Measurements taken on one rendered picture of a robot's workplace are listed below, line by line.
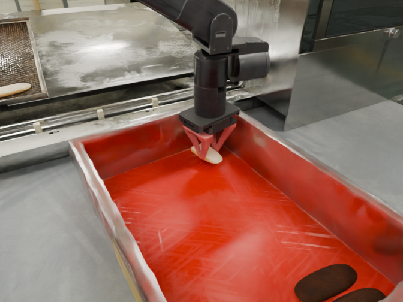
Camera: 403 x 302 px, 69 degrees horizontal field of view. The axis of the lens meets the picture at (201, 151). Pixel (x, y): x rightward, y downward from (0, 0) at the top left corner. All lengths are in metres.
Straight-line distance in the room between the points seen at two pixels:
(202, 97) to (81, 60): 0.55
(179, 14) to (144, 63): 0.52
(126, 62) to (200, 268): 0.68
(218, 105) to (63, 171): 0.35
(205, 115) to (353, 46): 0.42
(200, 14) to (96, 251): 0.38
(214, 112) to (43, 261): 0.35
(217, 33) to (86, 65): 0.57
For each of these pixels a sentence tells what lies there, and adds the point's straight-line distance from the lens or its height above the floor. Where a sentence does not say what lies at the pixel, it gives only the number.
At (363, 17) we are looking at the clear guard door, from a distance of 0.79.
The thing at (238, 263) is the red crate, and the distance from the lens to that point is 0.46.
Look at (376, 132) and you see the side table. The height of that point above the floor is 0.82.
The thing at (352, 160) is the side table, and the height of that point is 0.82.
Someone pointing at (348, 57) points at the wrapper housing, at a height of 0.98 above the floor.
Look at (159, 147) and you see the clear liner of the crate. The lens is 0.61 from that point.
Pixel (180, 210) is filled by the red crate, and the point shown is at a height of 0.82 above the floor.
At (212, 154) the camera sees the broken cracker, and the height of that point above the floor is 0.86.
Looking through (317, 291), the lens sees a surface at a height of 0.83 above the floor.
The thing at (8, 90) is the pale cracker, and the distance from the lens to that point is 0.88.
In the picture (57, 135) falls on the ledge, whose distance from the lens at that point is 0.71.
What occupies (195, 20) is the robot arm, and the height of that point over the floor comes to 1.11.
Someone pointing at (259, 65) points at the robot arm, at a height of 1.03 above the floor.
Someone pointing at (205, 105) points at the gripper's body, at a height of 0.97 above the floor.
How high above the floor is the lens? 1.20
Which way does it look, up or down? 36 degrees down
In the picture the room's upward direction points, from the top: straight up
